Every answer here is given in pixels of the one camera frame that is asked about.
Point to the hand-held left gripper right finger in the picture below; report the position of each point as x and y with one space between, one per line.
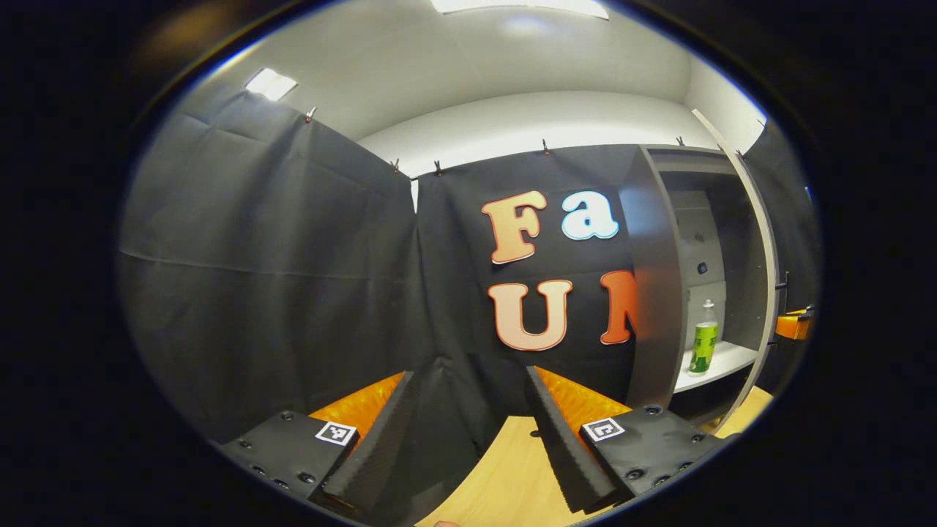
564 454

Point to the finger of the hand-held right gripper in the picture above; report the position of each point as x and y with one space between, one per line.
794 326

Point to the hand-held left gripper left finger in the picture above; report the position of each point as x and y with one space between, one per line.
381 454

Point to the beige cabinet door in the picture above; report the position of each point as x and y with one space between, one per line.
768 278

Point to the green label plastic bottle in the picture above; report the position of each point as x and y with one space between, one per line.
704 344

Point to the dark grey cabinet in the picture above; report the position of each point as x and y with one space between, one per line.
648 293

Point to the black backdrop cloth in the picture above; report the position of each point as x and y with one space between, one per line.
256 256

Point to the ceiling light panel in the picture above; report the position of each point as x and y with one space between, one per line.
527 6
271 84

